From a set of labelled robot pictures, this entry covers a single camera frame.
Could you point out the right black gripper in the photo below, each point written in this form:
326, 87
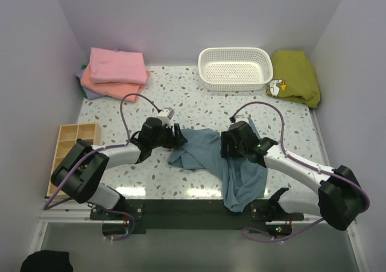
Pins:
227, 139

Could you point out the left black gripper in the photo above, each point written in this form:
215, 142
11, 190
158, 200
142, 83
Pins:
177, 140

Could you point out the blue t shirt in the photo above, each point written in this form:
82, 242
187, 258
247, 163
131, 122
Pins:
242, 181

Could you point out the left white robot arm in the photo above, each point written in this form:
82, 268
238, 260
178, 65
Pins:
79, 174

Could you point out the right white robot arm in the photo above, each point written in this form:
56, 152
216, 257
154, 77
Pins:
334, 193

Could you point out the salmon folded t shirt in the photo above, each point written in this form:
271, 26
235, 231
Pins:
114, 90

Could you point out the white plastic basket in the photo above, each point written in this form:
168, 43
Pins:
234, 69

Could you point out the olive green t shirt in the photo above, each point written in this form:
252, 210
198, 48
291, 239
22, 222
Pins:
294, 79

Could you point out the lilac folded t shirt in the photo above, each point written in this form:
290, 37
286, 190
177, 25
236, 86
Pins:
90, 92

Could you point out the wooden compartment tray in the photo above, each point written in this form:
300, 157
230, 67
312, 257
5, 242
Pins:
67, 138

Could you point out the green folded t shirt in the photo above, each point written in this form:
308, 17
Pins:
82, 89

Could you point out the black object bottom left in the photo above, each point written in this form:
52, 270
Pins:
48, 260

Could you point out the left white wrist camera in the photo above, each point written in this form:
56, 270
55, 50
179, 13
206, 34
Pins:
165, 115

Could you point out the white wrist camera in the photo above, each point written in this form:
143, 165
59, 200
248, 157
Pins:
165, 115
239, 119

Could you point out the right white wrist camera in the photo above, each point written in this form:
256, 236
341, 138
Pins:
239, 119

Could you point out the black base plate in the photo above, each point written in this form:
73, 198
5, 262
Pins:
138, 216

